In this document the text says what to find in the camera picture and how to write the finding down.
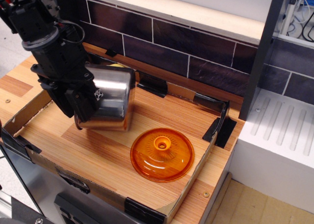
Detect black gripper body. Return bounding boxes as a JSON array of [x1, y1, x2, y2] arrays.
[[22, 27, 103, 122]]

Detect shiny metal pot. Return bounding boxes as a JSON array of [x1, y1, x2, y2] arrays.
[[75, 64, 135, 131]]

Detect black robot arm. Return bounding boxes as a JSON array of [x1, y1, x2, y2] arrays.
[[0, 0, 102, 122]]

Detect orange plastic pot lid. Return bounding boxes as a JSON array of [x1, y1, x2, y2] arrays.
[[130, 128, 194, 182]]

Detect cardboard fence with black tape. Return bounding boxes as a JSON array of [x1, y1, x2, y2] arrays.
[[0, 57, 244, 224]]

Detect yellow plastic toy food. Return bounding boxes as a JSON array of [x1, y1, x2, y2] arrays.
[[108, 63, 124, 67]]

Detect black oven front panel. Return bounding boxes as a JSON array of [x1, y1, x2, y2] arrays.
[[54, 195, 98, 224]]

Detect white drying rack sink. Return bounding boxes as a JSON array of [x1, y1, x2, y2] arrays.
[[230, 89, 314, 212]]

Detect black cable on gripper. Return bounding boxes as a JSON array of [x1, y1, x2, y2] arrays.
[[55, 19, 85, 47]]

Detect dark grey shelf frame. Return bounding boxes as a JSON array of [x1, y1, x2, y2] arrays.
[[51, 0, 288, 121]]

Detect white and black background cables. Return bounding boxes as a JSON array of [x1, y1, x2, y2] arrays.
[[279, 0, 314, 42]]

